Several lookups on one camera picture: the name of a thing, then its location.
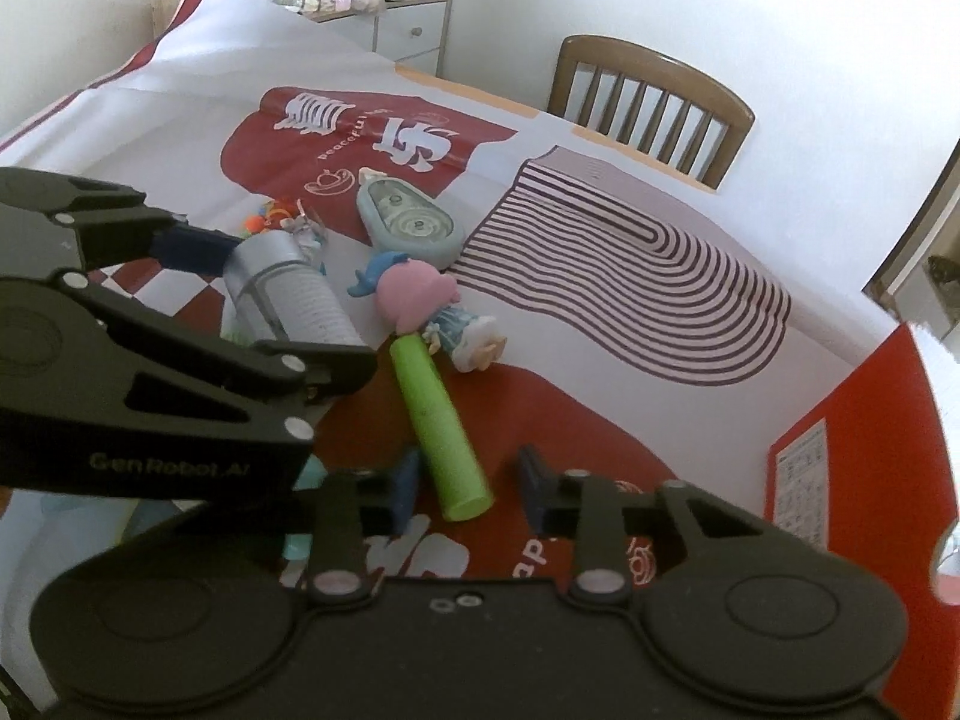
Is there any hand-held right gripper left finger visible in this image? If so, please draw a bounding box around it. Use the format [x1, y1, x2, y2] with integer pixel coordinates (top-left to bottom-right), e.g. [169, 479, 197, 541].
[187, 448, 421, 605]

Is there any white bedside cabinet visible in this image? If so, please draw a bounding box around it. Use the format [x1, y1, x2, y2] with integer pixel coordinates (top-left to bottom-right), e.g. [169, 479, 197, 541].
[311, 0, 455, 80]

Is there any red and white cardboard box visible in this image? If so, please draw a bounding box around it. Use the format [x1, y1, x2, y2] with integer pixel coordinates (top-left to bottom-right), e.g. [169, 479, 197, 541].
[765, 322, 950, 593]

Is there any red and white printed tablecloth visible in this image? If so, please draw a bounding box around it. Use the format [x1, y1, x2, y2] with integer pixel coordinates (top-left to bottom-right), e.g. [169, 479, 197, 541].
[0, 0, 908, 586]

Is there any teal toy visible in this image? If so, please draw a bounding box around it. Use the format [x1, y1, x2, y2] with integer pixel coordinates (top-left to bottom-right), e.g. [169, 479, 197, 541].
[281, 457, 331, 560]

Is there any colourful keychain toy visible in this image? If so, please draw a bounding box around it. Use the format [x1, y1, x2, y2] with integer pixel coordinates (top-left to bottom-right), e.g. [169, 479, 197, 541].
[244, 197, 331, 252]

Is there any grey-blue correction tape dispenser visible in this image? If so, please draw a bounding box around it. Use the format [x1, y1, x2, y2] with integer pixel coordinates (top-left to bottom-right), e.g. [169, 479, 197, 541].
[356, 167, 466, 271]

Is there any green cylinder tube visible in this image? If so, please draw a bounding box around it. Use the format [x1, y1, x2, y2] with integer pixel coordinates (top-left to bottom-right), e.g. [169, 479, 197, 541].
[390, 334, 494, 522]

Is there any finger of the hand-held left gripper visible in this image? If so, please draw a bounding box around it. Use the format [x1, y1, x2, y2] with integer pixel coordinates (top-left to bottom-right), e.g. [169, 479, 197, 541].
[52, 274, 378, 447]
[0, 169, 241, 278]

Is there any brown wooden chair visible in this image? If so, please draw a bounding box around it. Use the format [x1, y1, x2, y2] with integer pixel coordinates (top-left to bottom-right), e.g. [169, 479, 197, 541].
[546, 34, 757, 192]

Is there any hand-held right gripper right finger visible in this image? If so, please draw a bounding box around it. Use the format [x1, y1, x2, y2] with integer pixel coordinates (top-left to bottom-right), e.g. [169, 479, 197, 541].
[517, 445, 796, 605]

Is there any pink-headed doll figure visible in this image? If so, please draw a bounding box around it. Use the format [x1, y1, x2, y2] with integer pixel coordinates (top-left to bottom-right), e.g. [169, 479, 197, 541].
[349, 251, 500, 374]

